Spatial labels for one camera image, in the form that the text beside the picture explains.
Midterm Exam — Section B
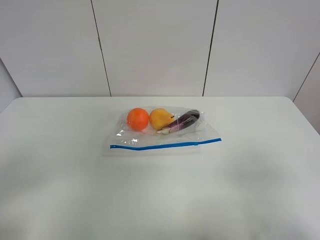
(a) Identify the orange tomato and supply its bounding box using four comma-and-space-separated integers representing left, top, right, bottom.
127, 108, 149, 131

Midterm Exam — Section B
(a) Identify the purple eggplant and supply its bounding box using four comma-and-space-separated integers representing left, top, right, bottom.
156, 109, 201, 135

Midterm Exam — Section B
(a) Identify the clear blue-zip plastic bag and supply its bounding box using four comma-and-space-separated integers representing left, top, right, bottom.
100, 106, 222, 156

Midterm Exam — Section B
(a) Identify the yellow pear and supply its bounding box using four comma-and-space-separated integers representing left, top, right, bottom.
149, 108, 175, 130

